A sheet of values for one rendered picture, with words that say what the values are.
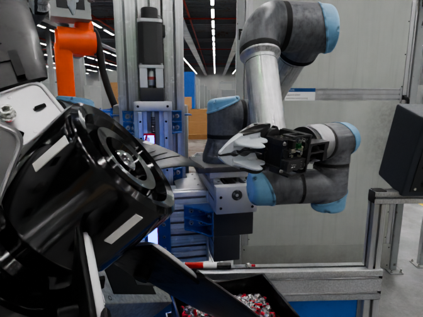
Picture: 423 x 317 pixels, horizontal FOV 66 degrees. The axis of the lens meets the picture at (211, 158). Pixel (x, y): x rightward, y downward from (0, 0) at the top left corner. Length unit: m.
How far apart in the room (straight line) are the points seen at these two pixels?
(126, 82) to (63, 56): 3.19
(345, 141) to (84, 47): 3.99
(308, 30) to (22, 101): 0.65
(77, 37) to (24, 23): 4.00
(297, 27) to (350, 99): 1.59
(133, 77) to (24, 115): 0.96
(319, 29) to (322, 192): 0.38
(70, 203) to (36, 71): 0.17
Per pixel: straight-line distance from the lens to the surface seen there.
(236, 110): 1.13
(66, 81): 4.47
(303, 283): 0.87
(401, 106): 0.87
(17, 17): 0.45
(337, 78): 2.33
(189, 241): 1.19
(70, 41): 4.43
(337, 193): 0.73
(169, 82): 1.28
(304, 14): 0.84
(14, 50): 0.39
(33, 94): 0.35
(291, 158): 0.57
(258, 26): 0.79
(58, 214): 0.24
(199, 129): 9.65
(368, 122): 2.44
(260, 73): 0.75
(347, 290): 0.91
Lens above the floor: 1.27
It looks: 11 degrees down
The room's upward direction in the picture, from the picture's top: straight up
